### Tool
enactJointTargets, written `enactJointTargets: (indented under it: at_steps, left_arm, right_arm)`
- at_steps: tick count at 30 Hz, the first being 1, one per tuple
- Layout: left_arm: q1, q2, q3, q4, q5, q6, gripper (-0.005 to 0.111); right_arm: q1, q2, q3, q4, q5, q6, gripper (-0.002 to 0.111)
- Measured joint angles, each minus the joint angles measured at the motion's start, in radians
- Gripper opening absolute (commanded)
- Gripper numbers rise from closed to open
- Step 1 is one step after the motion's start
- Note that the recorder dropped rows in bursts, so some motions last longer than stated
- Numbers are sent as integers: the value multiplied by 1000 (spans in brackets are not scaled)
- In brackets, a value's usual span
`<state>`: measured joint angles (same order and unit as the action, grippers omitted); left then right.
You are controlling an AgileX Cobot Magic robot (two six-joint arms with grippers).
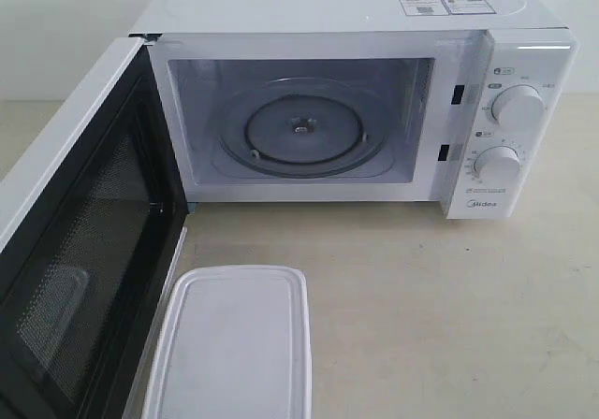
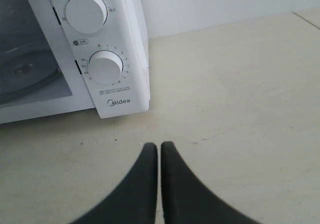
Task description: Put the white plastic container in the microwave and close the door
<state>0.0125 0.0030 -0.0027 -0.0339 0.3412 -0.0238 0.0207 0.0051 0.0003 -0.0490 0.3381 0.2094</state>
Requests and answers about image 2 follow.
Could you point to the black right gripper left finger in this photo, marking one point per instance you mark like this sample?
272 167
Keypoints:
134 200

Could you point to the white upper control knob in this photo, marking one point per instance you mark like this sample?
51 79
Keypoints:
86 16

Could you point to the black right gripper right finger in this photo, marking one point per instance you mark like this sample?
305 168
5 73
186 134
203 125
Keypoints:
185 199

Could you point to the white lower timer knob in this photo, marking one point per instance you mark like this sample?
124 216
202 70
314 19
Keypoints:
105 67

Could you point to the white Midea microwave oven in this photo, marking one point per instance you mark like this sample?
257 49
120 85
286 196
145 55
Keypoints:
62 56

